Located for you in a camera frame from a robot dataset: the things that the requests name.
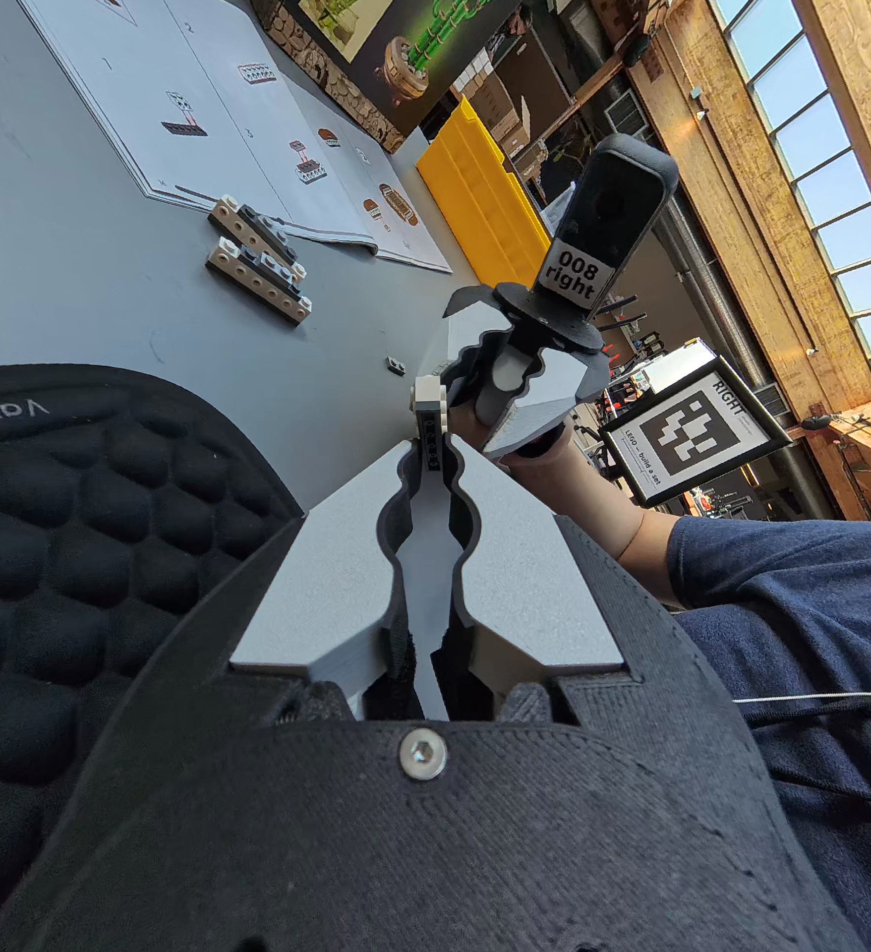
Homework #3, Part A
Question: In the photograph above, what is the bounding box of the white instruction booklet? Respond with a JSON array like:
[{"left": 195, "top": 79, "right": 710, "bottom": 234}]
[{"left": 15, "top": 0, "right": 455, "bottom": 275}]

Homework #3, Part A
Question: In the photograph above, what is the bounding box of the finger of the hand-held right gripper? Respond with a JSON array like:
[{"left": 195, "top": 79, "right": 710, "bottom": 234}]
[
  {"left": 482, "top": 346, "right": 601, "bottom": 456},
  {"left": 419, "top": 301, "right": 517, "bottom": 409}
]

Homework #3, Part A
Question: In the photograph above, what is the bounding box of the tan and black lego assembly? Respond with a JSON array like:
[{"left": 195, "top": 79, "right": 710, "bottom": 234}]
[
  {"left": 207, "top": 237, "right": 313, "bottom": 327},
  {"left": 208, "top": 195, "right": 298, "bottom": 261}
]

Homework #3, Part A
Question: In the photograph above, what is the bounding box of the black padded cushion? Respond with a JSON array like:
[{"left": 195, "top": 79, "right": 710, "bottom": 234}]
[{"left": 0, "top": 363, "right": 306, "bottom": 923}]

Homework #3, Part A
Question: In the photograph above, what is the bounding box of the person's right forearm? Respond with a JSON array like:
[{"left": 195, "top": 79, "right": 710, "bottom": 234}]
[{"left": 524, "top": 454, "right": 685, "bottom": 607}]

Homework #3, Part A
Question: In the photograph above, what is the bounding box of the metal vent grille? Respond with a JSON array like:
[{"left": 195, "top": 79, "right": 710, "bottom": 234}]
[{"left": 602, "top": 93, "right": 640, "bottom": 142}]

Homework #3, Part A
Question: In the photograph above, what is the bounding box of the person's navy shirt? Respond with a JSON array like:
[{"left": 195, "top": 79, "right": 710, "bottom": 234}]
[{"left": 666, "top": 513, "right": 871, "bottom": 952}]

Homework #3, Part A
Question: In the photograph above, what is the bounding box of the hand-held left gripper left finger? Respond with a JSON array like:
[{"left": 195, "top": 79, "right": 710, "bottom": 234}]
[{"left": 229, "top": 439, "right": 417, "bottom": 721}]

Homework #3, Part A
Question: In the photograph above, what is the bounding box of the wooden workbench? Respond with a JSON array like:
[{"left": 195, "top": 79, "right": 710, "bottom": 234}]
[{"left": 800, "top": 398, "right": 871, "bottom": 522}]

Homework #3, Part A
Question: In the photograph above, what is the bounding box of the white cord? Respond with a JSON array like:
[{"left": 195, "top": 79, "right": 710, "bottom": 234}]
[{"left": 733, "top": 692, "right": 871, "bottom": 705}]

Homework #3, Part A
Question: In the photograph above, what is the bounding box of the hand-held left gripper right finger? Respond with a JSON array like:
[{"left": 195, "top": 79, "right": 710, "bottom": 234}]
[{"left": 446, "top": 437, "right": 626, "bottom": 721}]

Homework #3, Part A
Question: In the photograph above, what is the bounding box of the black lego set box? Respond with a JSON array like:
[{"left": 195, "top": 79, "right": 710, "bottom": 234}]
[{"left": 249, "top": 0, "right": 522, "bottom": 153}]

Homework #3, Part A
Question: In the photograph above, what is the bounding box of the black and white lego assembly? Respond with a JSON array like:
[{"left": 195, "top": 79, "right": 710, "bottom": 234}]
[{"left": 413, "top": 375, "right": 455, "bottom": 477}]

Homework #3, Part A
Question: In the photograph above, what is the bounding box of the person's right hand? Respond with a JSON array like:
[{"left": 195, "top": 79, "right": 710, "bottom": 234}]
[{"left": 450, "top": 404, "right": 579, "bottom": 492}]

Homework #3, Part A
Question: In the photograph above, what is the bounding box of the yellow plastic bin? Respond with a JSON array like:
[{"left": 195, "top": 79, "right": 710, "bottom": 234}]
[{"left": 415, "top": 95, "right": 555, "bottom": 287}]

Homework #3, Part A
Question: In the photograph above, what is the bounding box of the skylight window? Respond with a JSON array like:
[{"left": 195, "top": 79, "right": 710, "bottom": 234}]
[{"left": 710, "top": 0, "right": 871, "bottom": 406}]

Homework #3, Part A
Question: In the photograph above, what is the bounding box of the grey ventilation duct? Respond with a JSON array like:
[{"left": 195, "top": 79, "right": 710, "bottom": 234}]
[{"left": 654, "top": 197, "right": 786, "bottom": 417}]

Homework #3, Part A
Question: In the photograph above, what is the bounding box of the cardboard box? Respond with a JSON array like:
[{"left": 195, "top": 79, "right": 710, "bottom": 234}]
[{"left": 472, "top": 74, "right": 534, "bottom": 157}]

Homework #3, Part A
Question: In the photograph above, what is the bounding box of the black framed marker sign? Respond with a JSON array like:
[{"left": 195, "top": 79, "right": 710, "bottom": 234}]
[{"left": 600, "top": 356, "right": 793, "bottom": 510}]

